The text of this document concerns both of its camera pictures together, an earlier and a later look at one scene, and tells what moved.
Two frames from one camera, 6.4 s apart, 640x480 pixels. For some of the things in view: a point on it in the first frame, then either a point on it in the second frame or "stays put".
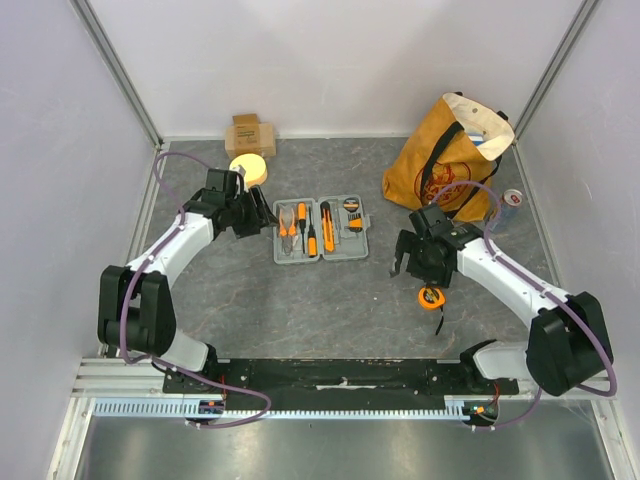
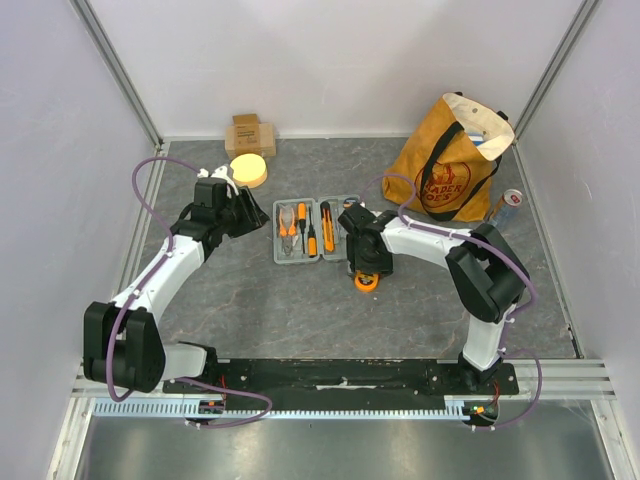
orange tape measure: x=432 y=298 to x=366 y=282
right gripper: x=409 y=253 to x=370 y=267
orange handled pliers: x=287 y=223 stays put
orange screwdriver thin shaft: x=302 y=215 stays put
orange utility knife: x=327 y=226 stays put
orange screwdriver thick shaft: x=312 y=238 stays put
